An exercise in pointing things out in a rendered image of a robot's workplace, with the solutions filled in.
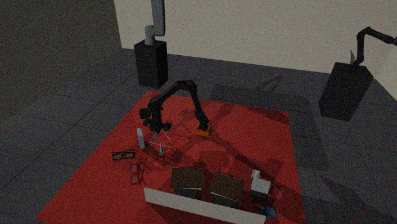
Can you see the long white flat panel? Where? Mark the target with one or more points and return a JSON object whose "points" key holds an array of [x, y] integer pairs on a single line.
{"points": [[203, 208]]}

